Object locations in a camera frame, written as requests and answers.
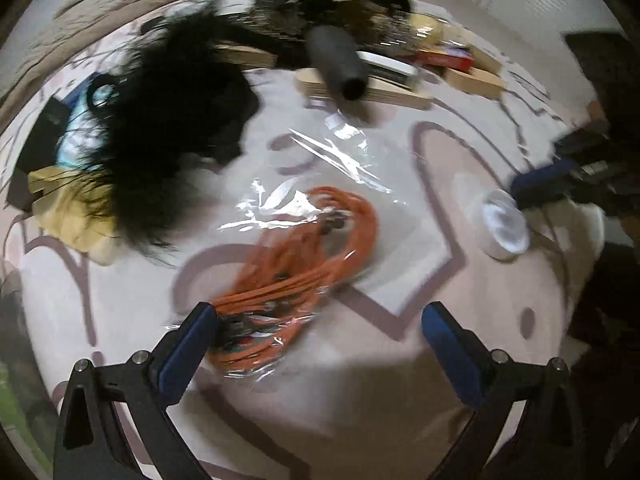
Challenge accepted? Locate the orange cable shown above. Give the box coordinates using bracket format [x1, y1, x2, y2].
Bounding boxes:
[169, 119, 402, 391]

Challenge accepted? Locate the black foam tube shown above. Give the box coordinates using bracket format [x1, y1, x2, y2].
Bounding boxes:
[305, 25, 370, 101]

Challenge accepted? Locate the thick wooden oval block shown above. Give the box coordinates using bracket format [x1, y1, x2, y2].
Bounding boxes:
[444, 67, 506, 100]

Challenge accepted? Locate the red blue carton box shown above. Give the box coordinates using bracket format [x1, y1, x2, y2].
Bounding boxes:
[416, 48, 474, 72]

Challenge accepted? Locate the silver dark box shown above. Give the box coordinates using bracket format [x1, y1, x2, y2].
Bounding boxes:
[357, 51, 419, 81]

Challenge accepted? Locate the bunny print bed sheet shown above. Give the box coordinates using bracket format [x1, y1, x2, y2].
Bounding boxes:
[0, 0, 601, 480]

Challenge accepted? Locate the yellow translucent plastic piece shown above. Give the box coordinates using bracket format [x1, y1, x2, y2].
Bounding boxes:
[27, 166, 120, 266]

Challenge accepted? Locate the flat wooden oval board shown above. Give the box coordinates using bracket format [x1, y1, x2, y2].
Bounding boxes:
[294, 68, 433, 110]

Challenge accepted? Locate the black small box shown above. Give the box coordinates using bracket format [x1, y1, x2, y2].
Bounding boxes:
[6, 96, 70, 212]

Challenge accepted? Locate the teal wet wipes pack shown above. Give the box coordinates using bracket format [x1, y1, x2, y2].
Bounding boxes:
[56, 73, 119, 170]

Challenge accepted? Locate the black feather accessory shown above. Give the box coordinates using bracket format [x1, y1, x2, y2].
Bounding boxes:
[81, 2, 259, 255]

